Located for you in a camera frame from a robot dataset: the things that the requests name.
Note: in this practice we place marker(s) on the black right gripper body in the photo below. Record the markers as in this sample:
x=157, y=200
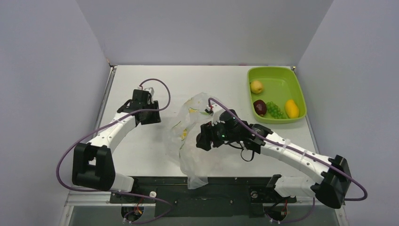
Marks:
x=206, y=135

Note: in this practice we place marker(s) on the green plastic tray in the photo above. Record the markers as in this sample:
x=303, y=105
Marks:
x=280, y=85

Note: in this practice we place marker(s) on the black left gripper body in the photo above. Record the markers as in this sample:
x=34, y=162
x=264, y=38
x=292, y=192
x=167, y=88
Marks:
x=150, y=117

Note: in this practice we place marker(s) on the green fake grapes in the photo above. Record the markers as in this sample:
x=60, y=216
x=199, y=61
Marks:
x=275, y=111

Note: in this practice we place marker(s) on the yellow fake fruit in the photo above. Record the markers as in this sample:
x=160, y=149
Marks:
x=256, y=87
x=291, y=109

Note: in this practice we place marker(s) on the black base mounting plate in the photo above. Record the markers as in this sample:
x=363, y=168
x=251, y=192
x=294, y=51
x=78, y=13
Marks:
x=221, y=197

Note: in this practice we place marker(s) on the red fake fruit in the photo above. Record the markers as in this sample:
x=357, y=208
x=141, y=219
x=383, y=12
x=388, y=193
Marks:
x=260, y=108

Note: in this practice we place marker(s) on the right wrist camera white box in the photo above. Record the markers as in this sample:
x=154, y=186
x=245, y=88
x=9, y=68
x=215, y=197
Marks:
x=214, y=111

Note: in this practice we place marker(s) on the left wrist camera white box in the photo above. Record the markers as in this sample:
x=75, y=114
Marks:
x=149, y=89

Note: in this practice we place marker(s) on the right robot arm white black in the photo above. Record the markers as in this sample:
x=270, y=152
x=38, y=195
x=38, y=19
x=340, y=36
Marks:
x=325, y=177

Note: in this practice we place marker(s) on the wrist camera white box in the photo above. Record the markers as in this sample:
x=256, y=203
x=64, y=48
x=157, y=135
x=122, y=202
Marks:
x=214, y=111
x=149, y=89

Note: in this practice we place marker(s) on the aluminium table rail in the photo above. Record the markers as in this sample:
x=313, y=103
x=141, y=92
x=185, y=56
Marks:
x=108, y=107

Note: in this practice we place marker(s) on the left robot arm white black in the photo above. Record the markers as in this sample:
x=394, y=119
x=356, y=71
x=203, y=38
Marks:
x=93, y=165

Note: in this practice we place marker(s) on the clear plastic bag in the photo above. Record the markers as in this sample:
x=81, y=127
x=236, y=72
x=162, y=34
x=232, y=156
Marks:
x=180, y=142

